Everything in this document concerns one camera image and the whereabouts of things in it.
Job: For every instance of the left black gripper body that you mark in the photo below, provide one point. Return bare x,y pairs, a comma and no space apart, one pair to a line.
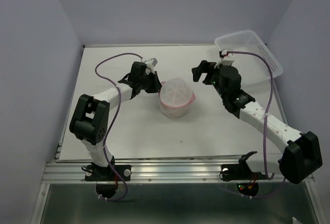
149,83

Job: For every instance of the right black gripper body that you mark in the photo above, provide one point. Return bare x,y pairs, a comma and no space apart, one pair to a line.
214,80

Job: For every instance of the white mesh laundry bag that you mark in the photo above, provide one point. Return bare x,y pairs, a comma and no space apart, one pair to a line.
175,97

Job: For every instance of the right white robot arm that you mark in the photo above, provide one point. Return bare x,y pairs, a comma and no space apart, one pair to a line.
300,153

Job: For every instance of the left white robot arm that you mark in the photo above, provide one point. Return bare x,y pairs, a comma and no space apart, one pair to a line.
89,122

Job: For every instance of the white plastic basket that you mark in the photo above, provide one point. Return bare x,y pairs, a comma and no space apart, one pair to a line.
251,68

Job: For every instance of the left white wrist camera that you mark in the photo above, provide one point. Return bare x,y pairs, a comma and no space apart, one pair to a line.
150,64

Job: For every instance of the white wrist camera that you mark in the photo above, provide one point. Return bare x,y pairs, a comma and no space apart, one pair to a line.
225,59
150,64

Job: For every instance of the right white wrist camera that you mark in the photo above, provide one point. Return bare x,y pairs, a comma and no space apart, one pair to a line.
225,59

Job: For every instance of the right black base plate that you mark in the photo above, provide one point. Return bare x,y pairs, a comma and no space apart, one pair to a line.
231,172

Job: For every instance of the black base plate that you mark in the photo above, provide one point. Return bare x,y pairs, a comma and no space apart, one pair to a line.
231,172
94,173

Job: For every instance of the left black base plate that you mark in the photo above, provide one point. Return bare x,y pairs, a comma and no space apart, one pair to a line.
94,173

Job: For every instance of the aluminium mounting rail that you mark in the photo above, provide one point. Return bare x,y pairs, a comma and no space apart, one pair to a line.
200,170

